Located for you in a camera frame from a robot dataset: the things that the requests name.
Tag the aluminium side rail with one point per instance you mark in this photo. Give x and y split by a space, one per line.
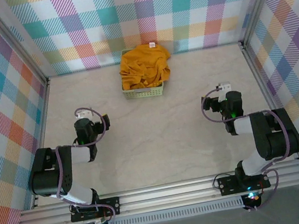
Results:
264 84
43 121

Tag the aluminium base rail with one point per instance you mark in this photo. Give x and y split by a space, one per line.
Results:
166 196

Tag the yellow t-shirt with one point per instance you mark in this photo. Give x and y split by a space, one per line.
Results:
144 64

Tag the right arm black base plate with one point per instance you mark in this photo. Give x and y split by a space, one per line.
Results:
226 185

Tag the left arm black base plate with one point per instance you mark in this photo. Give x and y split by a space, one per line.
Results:
114 205

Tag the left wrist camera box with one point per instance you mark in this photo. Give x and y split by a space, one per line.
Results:
84 114

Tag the light green plastic basket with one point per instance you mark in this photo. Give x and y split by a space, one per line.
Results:
143 92

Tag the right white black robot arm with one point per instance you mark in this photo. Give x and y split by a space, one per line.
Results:
280 136

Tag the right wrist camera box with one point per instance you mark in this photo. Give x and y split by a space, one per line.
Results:
224 86

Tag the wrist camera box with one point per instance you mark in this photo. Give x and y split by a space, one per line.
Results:
84 114
224 86

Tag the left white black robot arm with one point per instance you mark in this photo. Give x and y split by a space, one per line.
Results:
45 178

